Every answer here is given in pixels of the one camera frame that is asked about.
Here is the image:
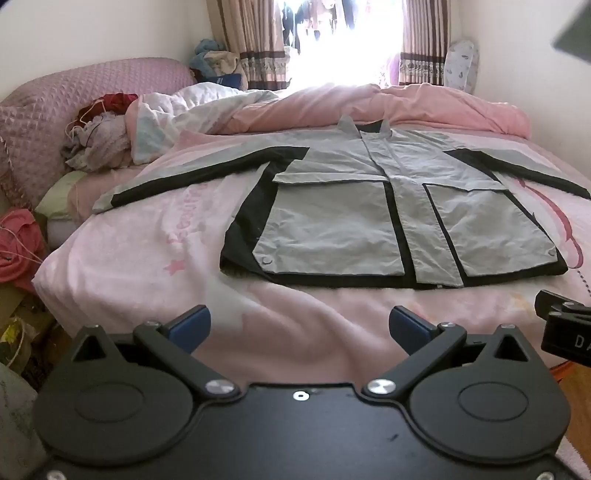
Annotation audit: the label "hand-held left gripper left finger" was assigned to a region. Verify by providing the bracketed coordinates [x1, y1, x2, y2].
[69, 305, 241, 401]

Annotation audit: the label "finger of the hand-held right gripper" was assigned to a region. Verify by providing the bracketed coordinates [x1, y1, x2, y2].
[534, 290, 591, 320]

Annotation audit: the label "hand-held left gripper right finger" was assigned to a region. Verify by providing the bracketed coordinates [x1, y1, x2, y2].
[361, 305, 539, 400]

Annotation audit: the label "grey and black jacket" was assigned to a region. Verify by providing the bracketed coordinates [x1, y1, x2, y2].
[92, 114, 591, 291]

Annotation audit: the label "clothes heap by curtain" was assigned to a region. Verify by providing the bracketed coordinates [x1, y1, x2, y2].
[191, 39, 229, 70]

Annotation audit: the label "hanging clothes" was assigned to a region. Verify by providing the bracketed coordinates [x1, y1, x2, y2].
[279, 0, 356, 47]

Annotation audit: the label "pink printed bed sheet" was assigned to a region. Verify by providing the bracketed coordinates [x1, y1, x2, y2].
[32, 122, 591, 370]

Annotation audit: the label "cardboard box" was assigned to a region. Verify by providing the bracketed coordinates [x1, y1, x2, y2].
[0, 281, 61, 370]

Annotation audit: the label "green pillow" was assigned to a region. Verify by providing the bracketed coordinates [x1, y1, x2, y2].
[34, 171, 88, 220]

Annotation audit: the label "coral pink cloth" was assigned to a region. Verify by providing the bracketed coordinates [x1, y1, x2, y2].
[0, 208, 49, 284]

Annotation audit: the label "white bag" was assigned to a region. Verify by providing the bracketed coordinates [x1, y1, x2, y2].
[0, 364, 47, 480]

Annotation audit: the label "grey floral cloth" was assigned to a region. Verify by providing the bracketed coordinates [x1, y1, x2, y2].
[62, 113, 134, 172]

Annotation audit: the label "white quilt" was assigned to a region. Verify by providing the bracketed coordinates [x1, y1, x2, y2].
[127, 83, 282, 164]

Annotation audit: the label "pink quilt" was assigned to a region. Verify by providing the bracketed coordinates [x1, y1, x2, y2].
[124, 82, 532, 139]

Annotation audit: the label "dark red cloth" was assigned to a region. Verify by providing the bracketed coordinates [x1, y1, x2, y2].
[78, 92, 139, 121]

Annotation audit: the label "dark blue bag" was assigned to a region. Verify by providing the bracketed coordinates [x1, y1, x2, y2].
[203, 73, 245, 92]

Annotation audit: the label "white patterned ironing board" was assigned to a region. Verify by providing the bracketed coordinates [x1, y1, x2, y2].
[447, 39, 479, 95]

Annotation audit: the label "purple cloth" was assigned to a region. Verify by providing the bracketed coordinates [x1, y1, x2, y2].
[381, 53, 402, 86]

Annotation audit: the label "beige cloth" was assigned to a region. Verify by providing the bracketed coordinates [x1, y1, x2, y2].
[203, 51, 241, 79]

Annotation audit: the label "dark flat object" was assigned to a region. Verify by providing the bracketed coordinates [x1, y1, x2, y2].
[551, 7, 591, 61]

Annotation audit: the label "pink quilted headboard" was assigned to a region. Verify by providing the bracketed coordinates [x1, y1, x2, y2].
[0, 58, 197, 195]

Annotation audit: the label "striped brown curtain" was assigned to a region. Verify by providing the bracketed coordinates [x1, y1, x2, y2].
[205, 0, 289, 90]
[399, 0, 451, 87]

